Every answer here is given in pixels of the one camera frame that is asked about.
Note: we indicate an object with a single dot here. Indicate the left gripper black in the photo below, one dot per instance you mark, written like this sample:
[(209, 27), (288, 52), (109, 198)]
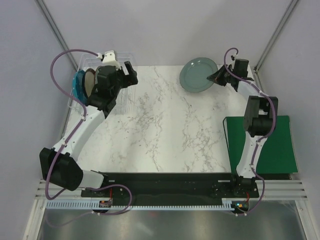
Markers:
[(126, 76)]

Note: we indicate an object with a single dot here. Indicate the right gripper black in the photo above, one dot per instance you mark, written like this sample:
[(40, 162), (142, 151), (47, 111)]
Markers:
[(224, 76)]

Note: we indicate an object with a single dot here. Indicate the pale green ceramic plate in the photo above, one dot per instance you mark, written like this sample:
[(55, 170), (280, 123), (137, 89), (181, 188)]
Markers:
[(193, 76)]

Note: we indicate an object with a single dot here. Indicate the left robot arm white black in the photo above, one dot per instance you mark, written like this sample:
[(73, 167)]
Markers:
[(59, 163)]

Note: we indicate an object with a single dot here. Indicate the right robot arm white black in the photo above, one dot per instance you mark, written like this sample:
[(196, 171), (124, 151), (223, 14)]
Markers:
[(260, 116)]

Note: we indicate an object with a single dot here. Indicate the brown rimmed beige plate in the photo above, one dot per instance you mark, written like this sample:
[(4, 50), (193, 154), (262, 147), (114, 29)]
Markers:
[(88, 81)]

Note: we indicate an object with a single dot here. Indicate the blue scalloped plate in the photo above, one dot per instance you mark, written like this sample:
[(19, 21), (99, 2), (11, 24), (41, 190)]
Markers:
[(78, 88)]

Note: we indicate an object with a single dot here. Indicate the green mat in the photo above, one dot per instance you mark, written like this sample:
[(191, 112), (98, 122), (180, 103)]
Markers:
[(277, 155)]

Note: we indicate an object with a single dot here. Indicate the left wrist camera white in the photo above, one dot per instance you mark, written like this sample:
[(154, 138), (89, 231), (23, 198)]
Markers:
[(108, 58)]

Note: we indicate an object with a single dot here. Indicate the white wire dish rack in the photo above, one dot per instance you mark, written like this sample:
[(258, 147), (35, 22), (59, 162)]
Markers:
[(89, 61)]

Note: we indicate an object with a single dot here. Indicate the left aluminium frame post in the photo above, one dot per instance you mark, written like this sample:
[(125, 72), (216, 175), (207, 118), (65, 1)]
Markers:
[(52, 23)]

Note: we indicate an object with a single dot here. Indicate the aluminium frame post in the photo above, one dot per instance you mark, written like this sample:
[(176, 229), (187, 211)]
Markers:
[(52, 23), (276, 33)]

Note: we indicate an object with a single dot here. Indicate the right aluminium frame post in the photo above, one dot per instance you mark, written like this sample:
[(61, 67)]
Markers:
[(276, 33)]

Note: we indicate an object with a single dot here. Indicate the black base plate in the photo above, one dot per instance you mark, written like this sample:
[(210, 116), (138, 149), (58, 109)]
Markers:
[(112, 178)]

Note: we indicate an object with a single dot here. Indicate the aluminium rail front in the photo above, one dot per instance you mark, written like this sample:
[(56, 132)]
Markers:
[(273, 190)]

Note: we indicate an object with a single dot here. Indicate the right cable duct white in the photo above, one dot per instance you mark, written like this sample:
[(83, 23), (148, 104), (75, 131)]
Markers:
[(238, 203)]

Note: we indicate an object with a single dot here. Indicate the cable duct white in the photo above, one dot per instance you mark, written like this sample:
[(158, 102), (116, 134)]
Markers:
[(238, 203), (80, 204)]

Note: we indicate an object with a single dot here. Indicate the left cable duct white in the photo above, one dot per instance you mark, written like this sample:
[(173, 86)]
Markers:
[(80, 204)]

